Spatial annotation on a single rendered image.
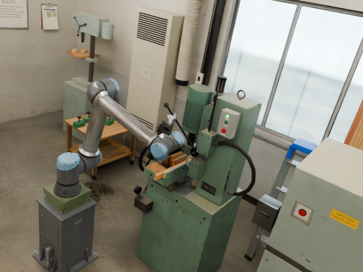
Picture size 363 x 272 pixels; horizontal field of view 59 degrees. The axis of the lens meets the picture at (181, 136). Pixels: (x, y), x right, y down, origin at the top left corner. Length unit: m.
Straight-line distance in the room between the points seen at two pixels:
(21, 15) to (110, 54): 1.16
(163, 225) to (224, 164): 0.72
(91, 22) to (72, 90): 0.89
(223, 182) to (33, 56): 3.49
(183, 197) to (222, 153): 0.43
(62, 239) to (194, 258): 0.94
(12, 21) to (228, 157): 3.43
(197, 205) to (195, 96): 0.73
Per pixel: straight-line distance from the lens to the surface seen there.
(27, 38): 4.83
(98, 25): 4.14
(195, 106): 2.15
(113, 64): 4.66
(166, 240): 2.56
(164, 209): 2.43
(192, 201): 2.24
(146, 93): 3.87
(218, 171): 2.14
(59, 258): 2.66
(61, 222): 2.39
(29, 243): 3.05
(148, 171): 2.31
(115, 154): 3.86
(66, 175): 2.33
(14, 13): 4.69
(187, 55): 3.61
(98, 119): 2.22
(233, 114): 1.91
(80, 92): 4.31
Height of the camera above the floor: 2.11
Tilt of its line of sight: 25 degrees down
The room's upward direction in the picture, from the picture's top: 11 degrees clockwise
